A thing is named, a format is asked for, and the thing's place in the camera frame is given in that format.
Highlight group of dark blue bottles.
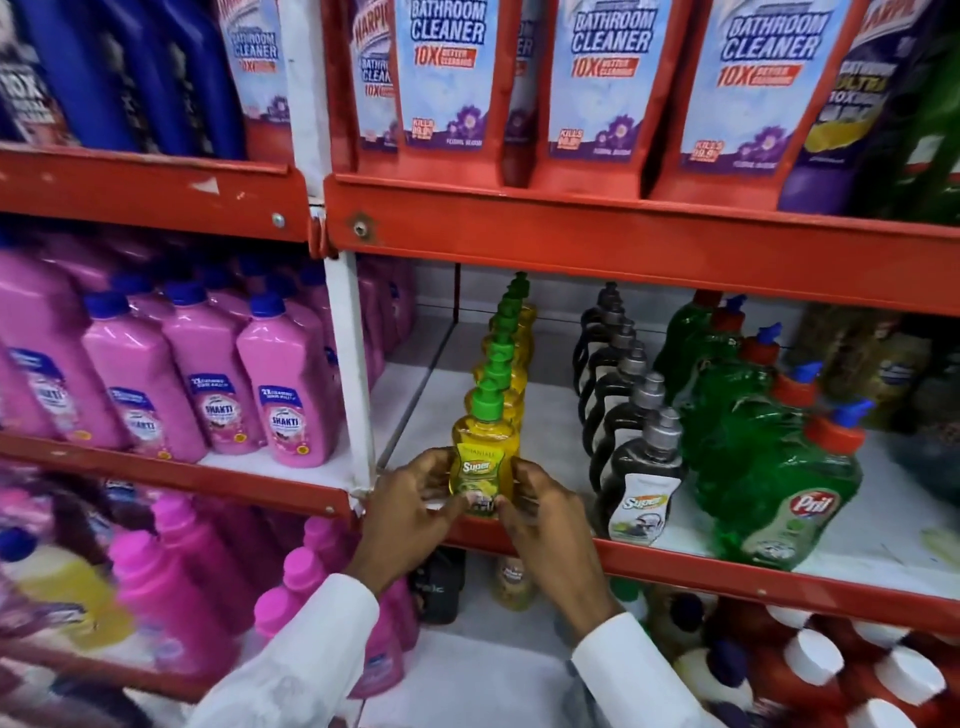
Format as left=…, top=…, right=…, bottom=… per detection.
left=0, top=0, right=247, bottom=161

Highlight white rack upright post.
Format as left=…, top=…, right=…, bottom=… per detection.
left=276, top=0, right=378, bottom=500

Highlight small pale yellow bottle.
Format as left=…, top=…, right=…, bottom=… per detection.
left=490, top=555, right=540, bottom=612

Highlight white bottle dark blue cap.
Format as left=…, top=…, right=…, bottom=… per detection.
left=671, top=636, right=757, bottom=712

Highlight group of red white-capped bottles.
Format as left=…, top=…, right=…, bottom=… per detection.
left=738, top=600, right=960, bottom=728

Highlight red metal shelf rack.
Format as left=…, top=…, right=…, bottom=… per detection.
left=0, top=141, right=960, bottom=706

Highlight person's right hand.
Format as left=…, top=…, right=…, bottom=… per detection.
left=495, top=457, right=625, bottom=643

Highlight group of magenta bottles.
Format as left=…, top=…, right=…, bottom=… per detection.
left=103, top=491, right=423, bottom=700

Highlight olive bottle dark cap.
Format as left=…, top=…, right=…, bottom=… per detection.
left=646, top=588, right=708, bottom=663

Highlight brown yellow bottle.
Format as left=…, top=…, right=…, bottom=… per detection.
left=791, top=303, right=933, bottom=430

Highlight person's left forearm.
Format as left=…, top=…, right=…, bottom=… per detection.
left=186, top=573, right=381, bottom=728

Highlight person's left hand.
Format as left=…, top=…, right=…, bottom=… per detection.
left=345, top=447, right=471, bottom=599

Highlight small black bottle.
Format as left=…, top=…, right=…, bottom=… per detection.
left=408, top=546, right=468, bottom=626

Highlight row of yellow green-capped bottles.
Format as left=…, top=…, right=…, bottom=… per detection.
left=465, top=271, right=539, bottom=432

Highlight person's right forearm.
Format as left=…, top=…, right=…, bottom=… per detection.
left=571, top=611, right=725, bottom=728

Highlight green bottle red cap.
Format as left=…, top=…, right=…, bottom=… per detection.
left=693, top=362, right=825, bottom=519
left=711, top=399, right=876, bottom=573
left=678, top=322, right=783, bottom=451
left=660, top=294, right=749, bottom=399
left=654, top=289, right=723, bottom=380

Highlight row of black grey-capped bottles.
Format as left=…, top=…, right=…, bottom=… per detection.
left=571, top=281, right=687, bottom=547

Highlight purple cleaner bottle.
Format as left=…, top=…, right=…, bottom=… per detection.
left=778, top=0, right=942, bottom=216

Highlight group of pink blue-capped bottles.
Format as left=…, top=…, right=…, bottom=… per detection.
left=0, top=228, right=417, bottom=470

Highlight yellow bottle blue cap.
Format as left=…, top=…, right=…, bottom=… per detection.
left=0, top=527, right=138, bottom=652

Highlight yellow dish soap bottle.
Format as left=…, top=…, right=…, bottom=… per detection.
left=449, top=378, right=522, bottom=519

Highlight dark green bottle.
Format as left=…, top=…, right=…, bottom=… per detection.
left=862, top=0, right=960, bottom=226

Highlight row of red cleaner bottles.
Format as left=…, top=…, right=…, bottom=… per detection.
left=212, top=0, right=873, bottom=211

